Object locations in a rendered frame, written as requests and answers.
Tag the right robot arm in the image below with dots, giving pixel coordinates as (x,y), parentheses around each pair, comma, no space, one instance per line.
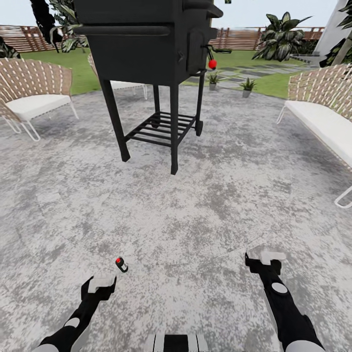
(294,331)

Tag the insectifuge atomizer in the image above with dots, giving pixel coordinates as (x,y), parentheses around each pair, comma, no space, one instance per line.
(121,264)

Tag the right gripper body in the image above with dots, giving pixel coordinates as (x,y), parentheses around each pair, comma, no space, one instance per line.
(258,268)

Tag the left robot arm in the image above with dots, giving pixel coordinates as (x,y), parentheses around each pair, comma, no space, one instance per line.
(73,335)

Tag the charcoal grill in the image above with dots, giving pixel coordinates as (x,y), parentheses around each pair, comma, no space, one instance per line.
(157,42)

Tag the pot plant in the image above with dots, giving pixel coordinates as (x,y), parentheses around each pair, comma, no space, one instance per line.
(213,81)
(247,88)

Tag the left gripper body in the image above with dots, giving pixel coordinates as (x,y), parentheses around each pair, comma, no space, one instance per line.
(102,294)

